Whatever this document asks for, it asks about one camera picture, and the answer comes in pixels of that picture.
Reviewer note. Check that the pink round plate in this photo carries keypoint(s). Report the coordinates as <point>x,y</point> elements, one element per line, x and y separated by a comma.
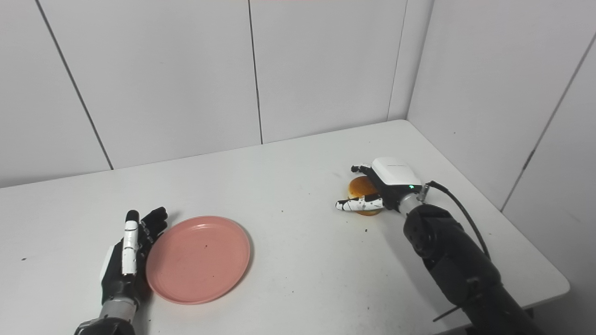
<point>200,260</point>

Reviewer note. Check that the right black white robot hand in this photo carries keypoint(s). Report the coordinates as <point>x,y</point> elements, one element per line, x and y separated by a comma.
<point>396,177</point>

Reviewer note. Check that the toy hamburger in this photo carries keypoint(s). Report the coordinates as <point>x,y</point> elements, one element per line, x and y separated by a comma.
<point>361,187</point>

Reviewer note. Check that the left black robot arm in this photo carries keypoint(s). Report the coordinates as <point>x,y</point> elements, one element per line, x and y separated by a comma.
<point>109,321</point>

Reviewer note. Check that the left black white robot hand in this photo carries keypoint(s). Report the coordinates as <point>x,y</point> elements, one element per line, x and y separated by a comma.
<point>114,274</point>

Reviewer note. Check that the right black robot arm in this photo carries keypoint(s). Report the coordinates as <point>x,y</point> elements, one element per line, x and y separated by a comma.
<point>456,265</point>

